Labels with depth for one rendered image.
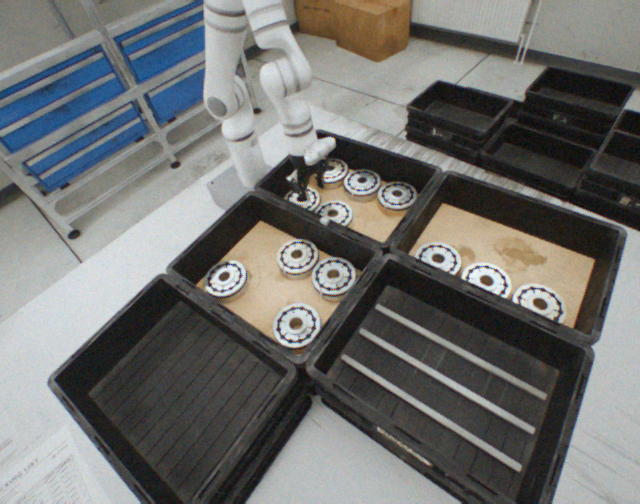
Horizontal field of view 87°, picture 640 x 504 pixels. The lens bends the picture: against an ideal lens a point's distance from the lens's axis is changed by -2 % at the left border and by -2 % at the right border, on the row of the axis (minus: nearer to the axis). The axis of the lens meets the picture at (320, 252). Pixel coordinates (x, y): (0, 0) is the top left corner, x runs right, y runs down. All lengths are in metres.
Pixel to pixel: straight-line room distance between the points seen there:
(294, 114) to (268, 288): 0.40
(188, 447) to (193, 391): 0.10
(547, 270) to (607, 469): 0.40
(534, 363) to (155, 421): 0.75
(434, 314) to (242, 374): 0.42
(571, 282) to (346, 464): 0.62
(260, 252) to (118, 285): 0.50
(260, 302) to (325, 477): 0.39
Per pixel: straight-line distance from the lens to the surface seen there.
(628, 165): 1.92
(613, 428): 0.98
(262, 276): 0.87
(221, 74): 0.94
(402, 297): 0.81
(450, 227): 0.94
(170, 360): 0.85
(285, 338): 0.74
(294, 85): 0.77
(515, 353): 0.80
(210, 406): 0.78
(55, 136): 2.48
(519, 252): 0.93
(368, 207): 0.97
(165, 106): 2.71
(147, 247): 1.28
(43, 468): 1.11
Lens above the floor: 1.53
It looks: 52 degrees down
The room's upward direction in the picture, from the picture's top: 11 degrees counter-clockwise
